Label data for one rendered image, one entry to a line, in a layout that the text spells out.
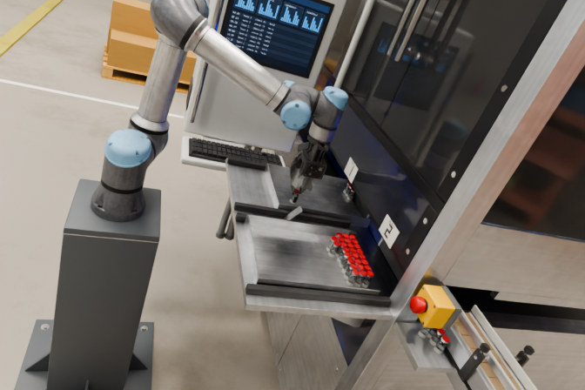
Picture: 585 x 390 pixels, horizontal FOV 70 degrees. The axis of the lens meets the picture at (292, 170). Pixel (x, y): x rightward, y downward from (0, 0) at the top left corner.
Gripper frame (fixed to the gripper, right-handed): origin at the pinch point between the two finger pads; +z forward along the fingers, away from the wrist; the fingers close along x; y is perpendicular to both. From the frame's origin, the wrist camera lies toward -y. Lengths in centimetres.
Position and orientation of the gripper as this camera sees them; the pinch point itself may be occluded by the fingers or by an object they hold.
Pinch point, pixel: (297, 188)
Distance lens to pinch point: 137.7
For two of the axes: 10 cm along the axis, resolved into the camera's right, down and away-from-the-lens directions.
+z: -3.1, 8.4, 4.4
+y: 2.0, 5.1, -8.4
